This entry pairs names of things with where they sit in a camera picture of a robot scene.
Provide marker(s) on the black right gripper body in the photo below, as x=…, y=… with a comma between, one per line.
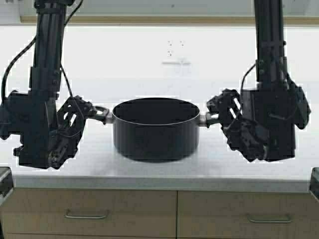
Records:
x=261, y=124

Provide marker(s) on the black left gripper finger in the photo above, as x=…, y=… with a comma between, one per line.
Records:
x=95, y=112

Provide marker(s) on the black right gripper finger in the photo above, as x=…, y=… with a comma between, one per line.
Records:
x=224, y=105

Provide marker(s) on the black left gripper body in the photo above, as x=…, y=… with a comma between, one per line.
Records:
x=48, y=136

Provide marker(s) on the black pot with handles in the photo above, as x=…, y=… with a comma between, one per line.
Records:
x=157, y=129

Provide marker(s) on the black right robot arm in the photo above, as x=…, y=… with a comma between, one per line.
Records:
x=271, y=63

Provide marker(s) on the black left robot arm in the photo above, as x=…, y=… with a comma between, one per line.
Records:
x=46, y=72

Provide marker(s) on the left beige drawer front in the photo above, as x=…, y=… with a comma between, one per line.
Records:
x=120, y=213

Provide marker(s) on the beige drawer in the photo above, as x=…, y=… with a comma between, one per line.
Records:
x=234, y=215
x=120, y=213

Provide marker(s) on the right beige drawer front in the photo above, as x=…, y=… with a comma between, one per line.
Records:
x=234, y=215

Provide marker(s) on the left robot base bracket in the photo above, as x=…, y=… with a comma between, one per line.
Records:
x=6, y=184

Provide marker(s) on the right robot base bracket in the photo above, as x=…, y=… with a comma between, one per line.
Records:
x=314, y=183

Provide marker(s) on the white wall outlet plate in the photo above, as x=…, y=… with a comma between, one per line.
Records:
x=176, y=53

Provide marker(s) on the left drawer metal handle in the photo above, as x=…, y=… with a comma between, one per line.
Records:
x=86, y=215

